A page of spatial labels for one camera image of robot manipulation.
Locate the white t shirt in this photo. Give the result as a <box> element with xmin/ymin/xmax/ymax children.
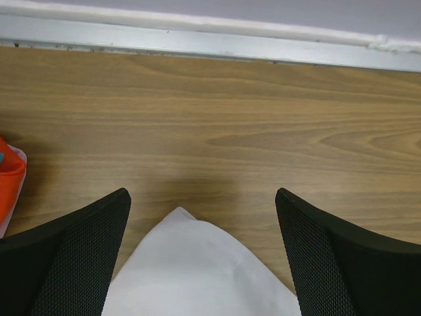
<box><xmin>103</xmin><ymin>207</ymin><xmax>300</xmax><ymax>316</ymax></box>

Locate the light pink folded shirt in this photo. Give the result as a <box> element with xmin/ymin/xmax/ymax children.
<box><xmin>0</xmin><ymin>144</ymin><xmax>29</xmax><ymax>240</ymax></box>

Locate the aluminium frame rail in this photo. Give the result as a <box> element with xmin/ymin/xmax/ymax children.
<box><xmin>1</xmin><ymin>14</ymin><xmax>420</xmax><ymax>72</ymax></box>

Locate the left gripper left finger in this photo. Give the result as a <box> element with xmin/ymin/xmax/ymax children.
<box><xmin>1</xmin><ymin>188</ymin><xmax>131</xmax><ymax>315</ymax></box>

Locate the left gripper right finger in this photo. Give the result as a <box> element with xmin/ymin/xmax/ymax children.
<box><xmin>275</xmin><ymin>188</ymin><xmax>420</xmax><ymax>315</ymax></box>

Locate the orange folded shirt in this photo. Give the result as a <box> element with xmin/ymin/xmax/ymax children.
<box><xmin>0</xmin><ymin>136</ymin><xmax>27</xmax><ymax>224</ymax></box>

